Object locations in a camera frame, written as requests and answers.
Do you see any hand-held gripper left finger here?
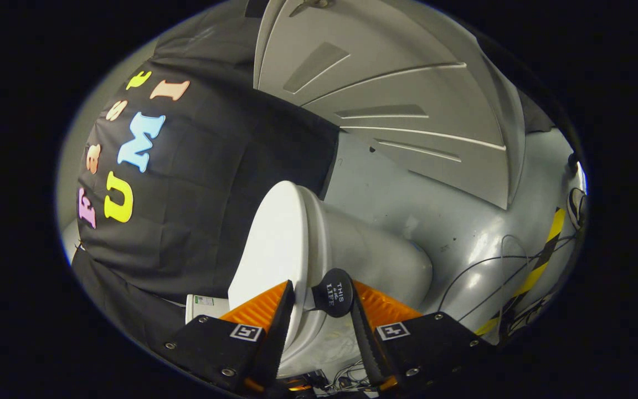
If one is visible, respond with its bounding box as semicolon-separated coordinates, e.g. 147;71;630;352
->
161;280;296;397

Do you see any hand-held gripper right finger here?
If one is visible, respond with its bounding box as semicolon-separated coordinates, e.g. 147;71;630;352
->
351;280;494;394

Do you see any black round lid handle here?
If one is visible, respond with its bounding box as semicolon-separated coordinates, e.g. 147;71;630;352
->
311;268;356;319

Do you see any white toilet lid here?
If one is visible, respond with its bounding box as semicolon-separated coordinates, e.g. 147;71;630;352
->
228;180;322;366

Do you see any white toilet tank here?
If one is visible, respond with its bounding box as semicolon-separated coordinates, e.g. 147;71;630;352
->
185;294;232;325

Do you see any white toilet bowl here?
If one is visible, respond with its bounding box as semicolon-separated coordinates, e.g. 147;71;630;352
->
291;199;434;378

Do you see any black backdrop cloth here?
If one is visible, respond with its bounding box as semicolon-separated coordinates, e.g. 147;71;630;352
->
70;0;555;361

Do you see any yellow black hazard tape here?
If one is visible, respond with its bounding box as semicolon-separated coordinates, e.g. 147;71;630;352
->
474;208;567;336

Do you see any grey cabinet with white top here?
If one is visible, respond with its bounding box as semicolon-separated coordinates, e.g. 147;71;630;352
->
253;0;527;210

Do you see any black floor cable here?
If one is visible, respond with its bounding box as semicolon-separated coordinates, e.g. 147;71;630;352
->
437;236;577;323

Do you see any white floor cable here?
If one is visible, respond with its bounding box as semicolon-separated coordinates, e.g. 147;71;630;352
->
497;234;531;311

